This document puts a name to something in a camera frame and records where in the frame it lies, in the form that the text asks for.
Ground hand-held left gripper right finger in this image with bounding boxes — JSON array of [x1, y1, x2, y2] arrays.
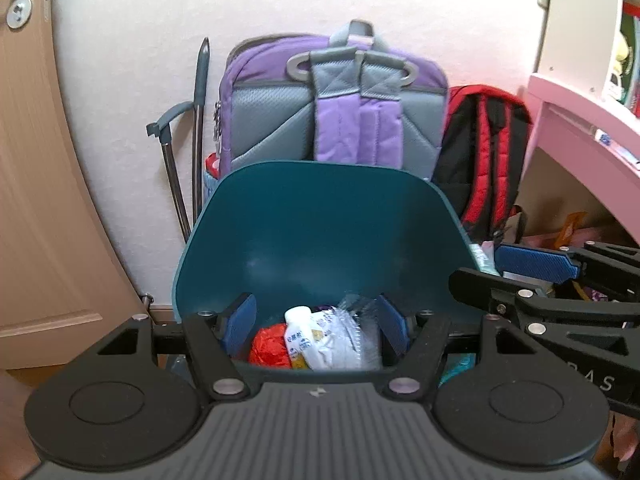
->
[[377, 294, 536, 402]]

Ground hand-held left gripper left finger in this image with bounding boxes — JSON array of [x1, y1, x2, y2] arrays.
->
[[97, 293, 258, 402]]

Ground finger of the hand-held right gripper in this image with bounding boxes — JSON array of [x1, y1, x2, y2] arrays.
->
[[448, 268, 640, 333], [495, 242, 640, 306]]

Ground clear ribbed plastic wrapper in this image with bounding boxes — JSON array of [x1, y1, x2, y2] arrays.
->
[[337, 296, 383, 371]]

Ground orange plastic wrapper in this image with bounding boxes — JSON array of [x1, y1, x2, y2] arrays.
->
[[249, 324, 292, 368]]

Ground white yellow printed pouch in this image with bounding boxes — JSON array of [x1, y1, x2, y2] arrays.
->
[[284, 306, 321, 368]]

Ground white purple snack wrapper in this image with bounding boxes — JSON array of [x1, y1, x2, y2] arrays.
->
[[310, 310, 353, 371]]

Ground dark teal plastic bin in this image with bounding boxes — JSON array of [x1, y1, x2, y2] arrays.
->
[[171, 160, 483, 377]]

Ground white paper folder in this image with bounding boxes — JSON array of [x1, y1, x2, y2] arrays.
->
[[470, 242, 501, 276]]

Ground red black backpack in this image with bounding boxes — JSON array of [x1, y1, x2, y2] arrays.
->
[[431, 85, 533, 243]]

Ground pink desk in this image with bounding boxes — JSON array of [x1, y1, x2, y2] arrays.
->
[[520, 74, 640, 246]]

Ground purple grey backpack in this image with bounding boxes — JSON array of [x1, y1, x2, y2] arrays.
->
[[214, 20, 448, 183]]

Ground grey folding cane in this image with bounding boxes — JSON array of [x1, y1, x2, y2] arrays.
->
[[146, 37, 211, 246]]

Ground row of books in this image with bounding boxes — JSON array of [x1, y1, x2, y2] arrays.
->
[[602, 2, 640, 117]]

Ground beige wooden door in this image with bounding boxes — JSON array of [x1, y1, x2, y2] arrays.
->
[[0, 0, 147, 356]]

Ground white desk shelf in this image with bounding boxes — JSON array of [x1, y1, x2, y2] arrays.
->
[[532, 0, 640, 111]]

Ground silver door lock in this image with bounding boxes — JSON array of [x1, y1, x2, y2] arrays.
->
[[6, 0, 33, 29]]

